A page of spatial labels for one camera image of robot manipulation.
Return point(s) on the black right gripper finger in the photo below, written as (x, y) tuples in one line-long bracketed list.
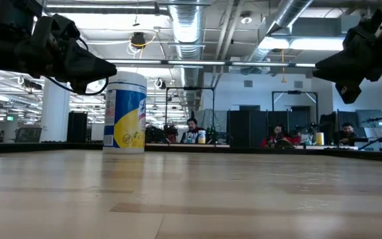
[(343, 68), (348, 93)]

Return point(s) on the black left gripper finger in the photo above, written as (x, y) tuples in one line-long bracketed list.
[(91, 68), (79, 87)]

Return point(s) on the white round pillar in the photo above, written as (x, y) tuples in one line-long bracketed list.
[(55, 113)]

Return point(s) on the person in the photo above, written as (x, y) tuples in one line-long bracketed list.
[(192, 131), (296, 138), (346, 133), (277, 136)]

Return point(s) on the black tall cabinet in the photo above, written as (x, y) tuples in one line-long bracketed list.
[(77, 127)]

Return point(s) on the disinfecting wipes canister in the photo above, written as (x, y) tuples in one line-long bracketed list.
[(124, 113)]

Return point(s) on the yellow background canister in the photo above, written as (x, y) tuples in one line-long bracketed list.
[(319, 138)]

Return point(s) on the dark background monitor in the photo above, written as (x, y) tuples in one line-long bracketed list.
[(28, 134)]

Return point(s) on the background robot arms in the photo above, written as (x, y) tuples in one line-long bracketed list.
[(161, 132)]

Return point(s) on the overhead rig crossbar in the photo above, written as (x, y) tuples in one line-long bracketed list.
[(194, 62)]

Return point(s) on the black partition panels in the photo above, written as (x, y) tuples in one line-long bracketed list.
[(247, 129)]

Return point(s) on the grey draped cloth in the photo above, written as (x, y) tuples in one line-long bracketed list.
[(211, 117)]

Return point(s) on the white background wipes canister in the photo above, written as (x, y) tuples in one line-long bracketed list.
[(202, 136)]

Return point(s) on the black gantry frame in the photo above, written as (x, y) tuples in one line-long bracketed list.
[(293, 92), (191, 88)]

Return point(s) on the black overhead camera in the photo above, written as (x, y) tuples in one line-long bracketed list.
[(138, 40)]

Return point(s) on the black aluminium table frame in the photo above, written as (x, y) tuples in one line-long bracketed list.
[(78, 146)]

